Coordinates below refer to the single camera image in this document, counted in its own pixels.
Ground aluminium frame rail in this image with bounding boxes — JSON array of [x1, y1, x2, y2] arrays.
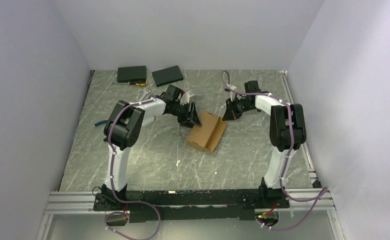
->
[[44, 191, 95, 215]]

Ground silver combination wrench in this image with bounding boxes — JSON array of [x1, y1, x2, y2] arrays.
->
[[138, 88, 151, 102]]

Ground yellow black screwdriver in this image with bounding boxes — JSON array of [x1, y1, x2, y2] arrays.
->
[[113, 81, 147, 87]]

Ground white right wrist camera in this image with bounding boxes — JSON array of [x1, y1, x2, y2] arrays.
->
[[226, 84, 237, 102]]

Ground black foam block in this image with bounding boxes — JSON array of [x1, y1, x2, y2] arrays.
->
[[152, 65, 184, 87], [117, 65, 147, 82]]

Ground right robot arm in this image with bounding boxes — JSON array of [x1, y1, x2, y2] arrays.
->
[[222, 81, 307, 208]]

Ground grey white rectangular device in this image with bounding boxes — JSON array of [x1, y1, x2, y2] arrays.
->
[[142, 116, 155, 127]]

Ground black foam block right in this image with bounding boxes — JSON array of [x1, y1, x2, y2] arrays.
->
[[152, 65, 184, 87]]

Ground blue handled pliers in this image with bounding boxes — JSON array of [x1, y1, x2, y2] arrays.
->
[[94, 120, 108, 127]]

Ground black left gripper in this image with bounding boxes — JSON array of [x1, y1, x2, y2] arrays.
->
[[171, 102, 202, 130]]

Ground brown cardboard box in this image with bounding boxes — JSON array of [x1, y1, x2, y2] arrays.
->
[[186, 111, 227, 153]]

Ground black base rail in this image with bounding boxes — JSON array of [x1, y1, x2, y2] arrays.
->
[[93, 185, 290, 223]]

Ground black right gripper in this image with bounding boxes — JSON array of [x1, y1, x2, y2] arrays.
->
[[222, 96, 254, 122]]

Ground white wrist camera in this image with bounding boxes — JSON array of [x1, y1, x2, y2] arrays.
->
[[226, 84, 237, 102], [180, 91, 195, 105]]

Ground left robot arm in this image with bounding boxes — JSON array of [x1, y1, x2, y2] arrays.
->
[[101, 85, 201, 210]]

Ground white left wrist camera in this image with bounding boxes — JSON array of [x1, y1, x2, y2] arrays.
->
[[180, 91, 195, 105]]

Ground black foam block left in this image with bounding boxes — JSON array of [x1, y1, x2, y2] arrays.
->
[[117, 65, 147, 82]]

